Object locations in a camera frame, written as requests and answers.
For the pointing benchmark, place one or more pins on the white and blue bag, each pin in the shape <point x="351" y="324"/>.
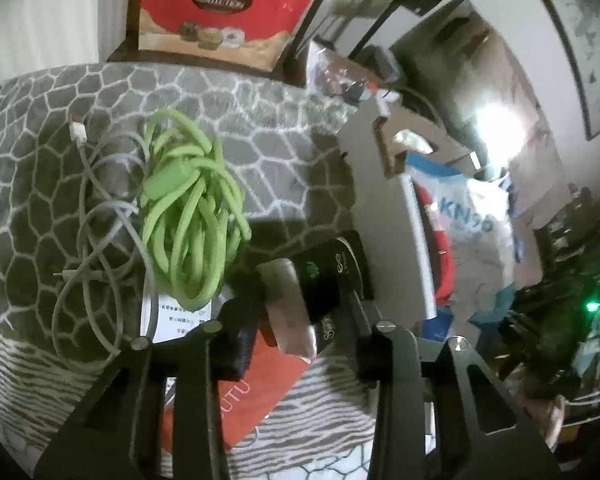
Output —
<point x="475" y="240"/>

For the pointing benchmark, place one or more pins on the framed wall picture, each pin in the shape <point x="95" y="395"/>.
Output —
<point x="575" y="30"/>

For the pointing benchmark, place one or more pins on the red paper envelope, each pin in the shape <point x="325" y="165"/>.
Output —
<point x="252" y="400"/>

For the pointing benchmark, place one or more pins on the red printed gift box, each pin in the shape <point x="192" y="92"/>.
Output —
<point x="225" y="10"/>

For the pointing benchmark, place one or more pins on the grey patterned blanket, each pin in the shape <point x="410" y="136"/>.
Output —
<point x="260" y="125"/>

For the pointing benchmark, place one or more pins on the brown cardboard box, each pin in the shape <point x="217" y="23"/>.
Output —
<point x="385" y="180"/>

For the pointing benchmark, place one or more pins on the clear plastic bag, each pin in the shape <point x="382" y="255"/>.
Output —
<point x="330" y="80"/>

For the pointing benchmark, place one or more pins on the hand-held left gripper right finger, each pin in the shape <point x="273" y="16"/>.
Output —
<point x="366" y="325"/>

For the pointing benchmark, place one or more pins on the pale pink small box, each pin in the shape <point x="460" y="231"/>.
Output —
<point x="289" y="307"/>

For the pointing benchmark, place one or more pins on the black glossy box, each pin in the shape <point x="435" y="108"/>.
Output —
<point x="330" y="280"/>

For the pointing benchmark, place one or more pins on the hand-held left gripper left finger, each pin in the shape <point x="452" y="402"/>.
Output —
<point x="241" y="345"/>

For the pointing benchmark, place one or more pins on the black metal stand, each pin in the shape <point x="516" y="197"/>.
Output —
<point x="380" y="5"/>

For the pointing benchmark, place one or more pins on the white printed leaflet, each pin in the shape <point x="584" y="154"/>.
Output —
<point x="180" y="312"/>

